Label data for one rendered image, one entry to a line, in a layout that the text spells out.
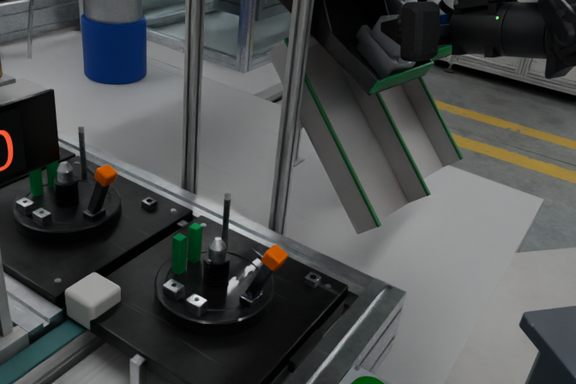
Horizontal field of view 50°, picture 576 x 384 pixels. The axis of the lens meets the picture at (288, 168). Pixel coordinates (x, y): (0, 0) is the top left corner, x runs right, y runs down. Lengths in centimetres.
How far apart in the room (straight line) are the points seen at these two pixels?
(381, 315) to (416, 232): 37
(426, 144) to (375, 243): 19
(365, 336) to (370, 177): 26
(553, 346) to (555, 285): 46
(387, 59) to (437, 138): 30
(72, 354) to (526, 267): 73
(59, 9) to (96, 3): 45
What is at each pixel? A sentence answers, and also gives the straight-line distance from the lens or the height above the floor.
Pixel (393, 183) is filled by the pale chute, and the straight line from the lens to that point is 93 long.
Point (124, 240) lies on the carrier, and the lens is 83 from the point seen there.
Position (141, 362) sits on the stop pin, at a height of 97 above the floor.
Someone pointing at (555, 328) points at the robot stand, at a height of 106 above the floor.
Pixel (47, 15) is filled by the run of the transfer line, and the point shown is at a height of 91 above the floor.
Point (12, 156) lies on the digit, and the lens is 58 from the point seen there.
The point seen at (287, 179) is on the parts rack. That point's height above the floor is 103.
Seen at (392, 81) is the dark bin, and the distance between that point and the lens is 78.
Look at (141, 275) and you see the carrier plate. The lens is 78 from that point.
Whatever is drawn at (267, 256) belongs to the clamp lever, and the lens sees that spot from 65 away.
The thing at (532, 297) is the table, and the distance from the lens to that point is 106.
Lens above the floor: 146
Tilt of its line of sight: 29 degrees down
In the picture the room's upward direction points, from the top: 7 degrees clockwise
